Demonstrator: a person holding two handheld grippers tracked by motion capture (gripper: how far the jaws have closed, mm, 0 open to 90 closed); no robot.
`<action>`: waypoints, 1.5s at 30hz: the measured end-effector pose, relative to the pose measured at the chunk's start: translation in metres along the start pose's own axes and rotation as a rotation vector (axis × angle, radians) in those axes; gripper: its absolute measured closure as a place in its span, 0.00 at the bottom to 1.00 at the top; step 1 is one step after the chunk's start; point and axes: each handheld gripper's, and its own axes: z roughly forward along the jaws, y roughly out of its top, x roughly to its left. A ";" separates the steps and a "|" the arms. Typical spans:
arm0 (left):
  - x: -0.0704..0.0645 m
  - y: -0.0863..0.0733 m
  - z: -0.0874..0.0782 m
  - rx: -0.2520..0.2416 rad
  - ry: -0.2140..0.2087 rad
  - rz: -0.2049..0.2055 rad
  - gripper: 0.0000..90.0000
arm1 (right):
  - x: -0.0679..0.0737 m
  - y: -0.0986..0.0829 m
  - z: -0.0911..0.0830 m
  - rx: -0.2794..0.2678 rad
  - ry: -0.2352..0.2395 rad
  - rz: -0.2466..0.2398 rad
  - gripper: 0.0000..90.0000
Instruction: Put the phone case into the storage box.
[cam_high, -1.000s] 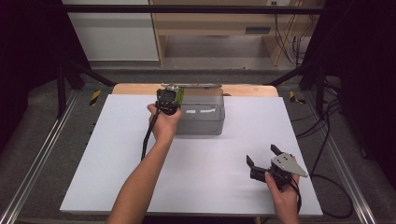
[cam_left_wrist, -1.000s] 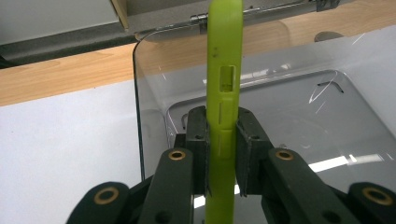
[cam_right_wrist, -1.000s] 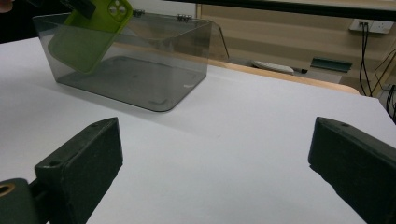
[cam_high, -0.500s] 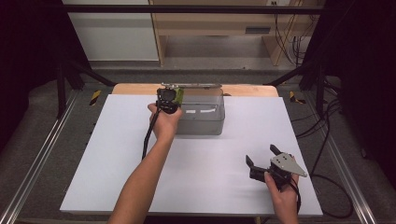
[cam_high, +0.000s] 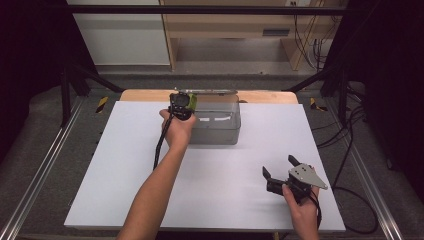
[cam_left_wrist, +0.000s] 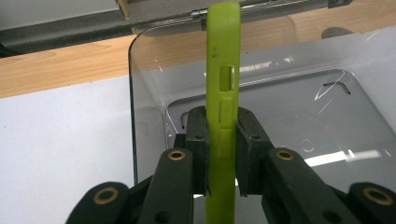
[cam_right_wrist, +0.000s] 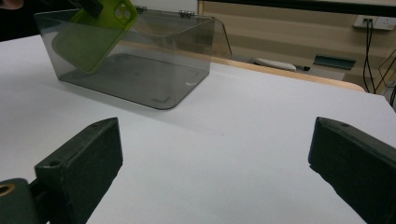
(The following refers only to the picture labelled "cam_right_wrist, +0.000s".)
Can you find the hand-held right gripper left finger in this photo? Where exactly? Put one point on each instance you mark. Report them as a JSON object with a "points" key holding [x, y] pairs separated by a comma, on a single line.
{"points": [[84, 158]]}

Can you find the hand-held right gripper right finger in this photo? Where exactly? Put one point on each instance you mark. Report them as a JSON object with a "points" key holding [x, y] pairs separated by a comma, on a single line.
{"points": [[358, 161]]}

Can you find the green phone case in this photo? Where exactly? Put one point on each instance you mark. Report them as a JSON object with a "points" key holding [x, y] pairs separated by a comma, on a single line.
{"points": [[90, 43]]}

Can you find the transparent grey plastic box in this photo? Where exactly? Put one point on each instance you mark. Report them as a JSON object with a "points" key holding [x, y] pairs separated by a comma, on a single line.
{"points": [[146, 81]]}

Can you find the dark green tray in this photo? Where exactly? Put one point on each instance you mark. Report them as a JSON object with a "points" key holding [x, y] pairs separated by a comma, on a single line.
{"points": [[334, 61]]}

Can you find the white oblong object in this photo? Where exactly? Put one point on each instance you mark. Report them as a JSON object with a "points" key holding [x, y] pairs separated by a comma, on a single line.
{"points": [[274, 64]]}

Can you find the white power socket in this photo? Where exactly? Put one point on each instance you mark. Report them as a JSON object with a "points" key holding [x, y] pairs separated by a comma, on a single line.
{"points": [[376, 22]]}

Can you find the light wooden desk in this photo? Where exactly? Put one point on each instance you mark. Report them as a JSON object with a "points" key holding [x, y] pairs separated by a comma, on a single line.
{"points": [[280, 37]]}

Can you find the black horizontal rail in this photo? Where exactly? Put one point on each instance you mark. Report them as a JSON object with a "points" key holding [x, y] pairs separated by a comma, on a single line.
{"points": [[295, 6]]}

